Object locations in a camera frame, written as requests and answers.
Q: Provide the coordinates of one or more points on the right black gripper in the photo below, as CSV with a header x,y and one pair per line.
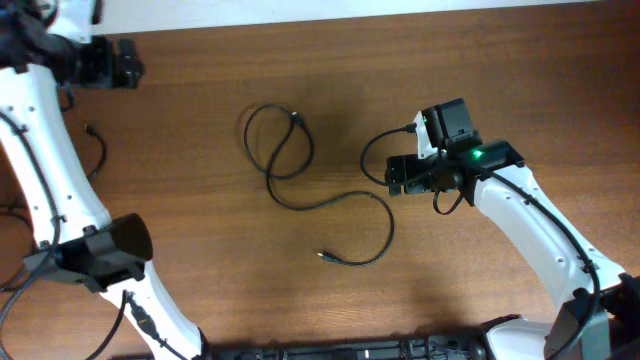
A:
x,y
411,181

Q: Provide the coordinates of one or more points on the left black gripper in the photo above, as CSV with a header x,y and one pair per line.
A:
x,y
126,64

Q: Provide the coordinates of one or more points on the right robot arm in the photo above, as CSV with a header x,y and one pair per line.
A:
x,y
596,301

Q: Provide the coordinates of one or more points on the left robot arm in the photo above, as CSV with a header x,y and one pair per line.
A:
x,y
46,48

